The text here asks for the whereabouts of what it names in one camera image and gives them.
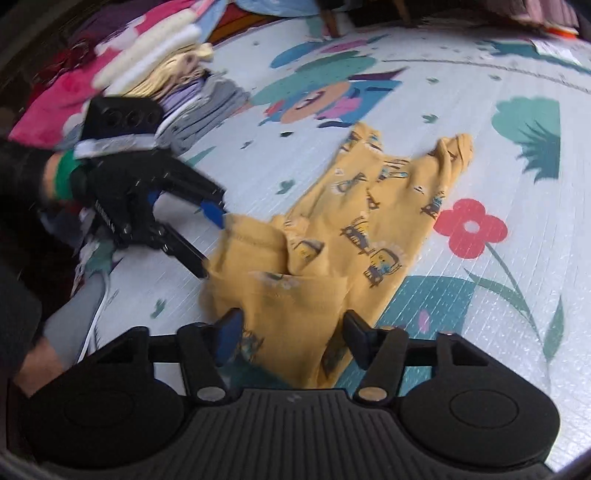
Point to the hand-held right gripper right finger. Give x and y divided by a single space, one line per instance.
358 337

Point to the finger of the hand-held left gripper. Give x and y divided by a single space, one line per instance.
214 214
189 258

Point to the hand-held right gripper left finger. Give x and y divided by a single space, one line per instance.
228 337

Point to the yellow vehicle print pants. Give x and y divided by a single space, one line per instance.
332 221

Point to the person's left forearm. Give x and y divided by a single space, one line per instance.
23 170

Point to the pile of folded clothes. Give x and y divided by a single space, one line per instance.
51 101

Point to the pile of assorted garments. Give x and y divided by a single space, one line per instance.
194 97

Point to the person's leg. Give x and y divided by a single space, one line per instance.
69 318

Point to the cartoon printed play mat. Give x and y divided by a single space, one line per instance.
461 152

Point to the wooden chair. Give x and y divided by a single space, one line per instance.
330 23

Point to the clear plastic bag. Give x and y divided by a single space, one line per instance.
551 48

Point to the small red white packet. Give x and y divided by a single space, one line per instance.
563 30

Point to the brown pink curtain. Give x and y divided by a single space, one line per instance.
531 9

